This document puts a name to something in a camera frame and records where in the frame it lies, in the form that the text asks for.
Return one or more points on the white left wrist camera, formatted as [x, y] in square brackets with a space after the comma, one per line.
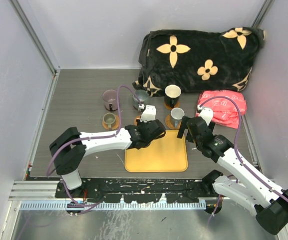
[149, 114]

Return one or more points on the black cream mug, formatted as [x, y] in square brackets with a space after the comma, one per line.
[172, 94]

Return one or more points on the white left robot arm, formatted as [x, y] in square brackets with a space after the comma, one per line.
[72, 146]

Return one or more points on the small grey-green mug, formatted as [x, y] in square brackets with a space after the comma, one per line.
[109, 118]

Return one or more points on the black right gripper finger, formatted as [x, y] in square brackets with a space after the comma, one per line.
[211, 126]
[183, 127]

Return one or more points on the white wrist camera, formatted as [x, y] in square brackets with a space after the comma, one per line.
[205, 113]
[149, 114]

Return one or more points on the large blue-grey mug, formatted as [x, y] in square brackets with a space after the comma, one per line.
[140, 97]

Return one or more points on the light wood coaster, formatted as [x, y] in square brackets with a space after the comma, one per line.
[177, 105]

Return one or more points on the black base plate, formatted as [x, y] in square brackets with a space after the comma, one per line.
[142, 190]

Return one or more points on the pink plastic bag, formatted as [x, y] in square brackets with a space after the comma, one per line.
[225, 112]

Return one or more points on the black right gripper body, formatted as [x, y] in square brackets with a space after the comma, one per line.
[192, 139]

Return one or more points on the purple glass mug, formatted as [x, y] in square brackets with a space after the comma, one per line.
[110, 97]

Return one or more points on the grey white mug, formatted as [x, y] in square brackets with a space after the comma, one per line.
[176, 116]

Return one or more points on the black floral pillow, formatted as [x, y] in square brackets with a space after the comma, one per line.
[198, 61]

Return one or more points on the rattan coaster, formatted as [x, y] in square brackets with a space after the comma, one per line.
[169, 123]
[114, 126]

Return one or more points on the yellow tray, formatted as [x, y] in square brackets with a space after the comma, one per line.
[167, 154]

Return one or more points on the orange wood coaster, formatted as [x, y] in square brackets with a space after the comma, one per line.
[137, 120]

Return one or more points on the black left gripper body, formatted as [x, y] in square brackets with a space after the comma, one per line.
[141, 124]

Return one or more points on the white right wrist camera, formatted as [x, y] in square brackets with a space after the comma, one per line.
[205, 113]

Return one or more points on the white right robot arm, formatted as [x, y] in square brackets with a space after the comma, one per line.
[267, 201]

